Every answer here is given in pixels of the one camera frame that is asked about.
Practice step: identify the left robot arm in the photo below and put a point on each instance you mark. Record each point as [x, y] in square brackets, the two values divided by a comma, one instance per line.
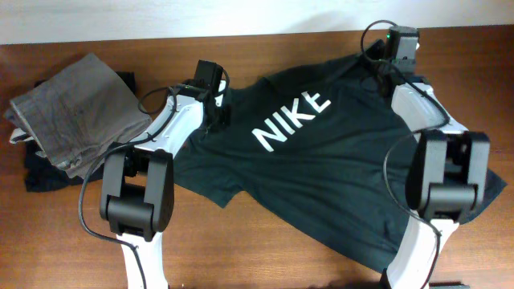
[137, 196]

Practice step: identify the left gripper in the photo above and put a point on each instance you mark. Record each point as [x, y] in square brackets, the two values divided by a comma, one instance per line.
[224, 120]

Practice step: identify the black Nike t-shirt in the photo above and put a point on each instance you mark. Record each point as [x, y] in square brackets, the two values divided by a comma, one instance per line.
[319, 147]

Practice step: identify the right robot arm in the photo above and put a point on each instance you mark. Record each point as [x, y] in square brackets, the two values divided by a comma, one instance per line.
[447, 176]

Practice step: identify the folded grey trousers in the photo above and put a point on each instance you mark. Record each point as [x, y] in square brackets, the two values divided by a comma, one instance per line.
[75, 115]

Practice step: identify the folded black garment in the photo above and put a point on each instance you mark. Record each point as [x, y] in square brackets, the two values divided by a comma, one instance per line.
[42, 176]

